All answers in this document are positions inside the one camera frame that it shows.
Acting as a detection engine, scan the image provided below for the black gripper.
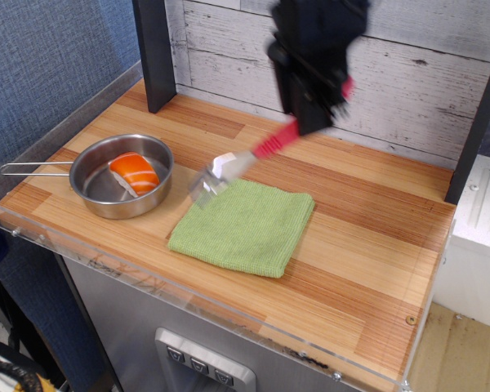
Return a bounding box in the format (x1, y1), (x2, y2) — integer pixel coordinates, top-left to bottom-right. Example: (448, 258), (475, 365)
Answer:
(268, 1), (370, 136)

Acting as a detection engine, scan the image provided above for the red handled metal fork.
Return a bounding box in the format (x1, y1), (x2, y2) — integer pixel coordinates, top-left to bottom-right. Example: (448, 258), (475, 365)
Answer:
(189, 77), (353, 207)

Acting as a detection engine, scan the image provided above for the green towel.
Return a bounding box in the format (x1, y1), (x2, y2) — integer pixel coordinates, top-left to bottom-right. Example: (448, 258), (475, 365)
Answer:
(168, 180), (314, 278)

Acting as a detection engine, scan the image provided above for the salmon sushi toy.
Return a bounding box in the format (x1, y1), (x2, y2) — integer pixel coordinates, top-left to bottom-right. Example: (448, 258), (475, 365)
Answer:
(109, 151), (160, 198)

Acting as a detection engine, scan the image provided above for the small steel pan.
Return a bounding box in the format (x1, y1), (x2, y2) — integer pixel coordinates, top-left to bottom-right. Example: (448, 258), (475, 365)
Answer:
(0, 134), (174, 220)

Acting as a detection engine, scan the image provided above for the clear acrylic front guard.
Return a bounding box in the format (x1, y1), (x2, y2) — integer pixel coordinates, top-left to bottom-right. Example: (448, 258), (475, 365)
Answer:
(0, 206), (409, 391)

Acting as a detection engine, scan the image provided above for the white ribbed box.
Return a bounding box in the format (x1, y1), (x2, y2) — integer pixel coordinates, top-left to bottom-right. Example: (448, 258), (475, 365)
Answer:
(433, 155), (490, 326)

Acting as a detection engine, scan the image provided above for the silver button control panel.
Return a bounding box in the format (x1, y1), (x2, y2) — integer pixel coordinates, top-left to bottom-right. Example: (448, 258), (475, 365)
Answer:
(155, 327), (256, 392)

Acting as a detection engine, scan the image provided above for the yellow black object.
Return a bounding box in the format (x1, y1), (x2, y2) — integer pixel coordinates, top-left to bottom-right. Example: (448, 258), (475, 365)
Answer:
(14, 373), (57, 392)

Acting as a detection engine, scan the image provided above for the black left vertical post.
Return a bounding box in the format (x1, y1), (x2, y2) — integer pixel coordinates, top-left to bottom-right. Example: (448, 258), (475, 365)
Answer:
(132, 0), (176, 114)

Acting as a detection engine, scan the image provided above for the black vertical post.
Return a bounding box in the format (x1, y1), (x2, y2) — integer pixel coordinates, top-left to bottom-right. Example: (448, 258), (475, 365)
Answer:
(444, 0), (490, 205)
(132, 0), (176, 114)

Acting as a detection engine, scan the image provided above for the black right vertical post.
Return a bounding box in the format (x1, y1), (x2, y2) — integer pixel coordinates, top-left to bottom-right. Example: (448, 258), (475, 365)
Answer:
(444, 0), (490, 205)

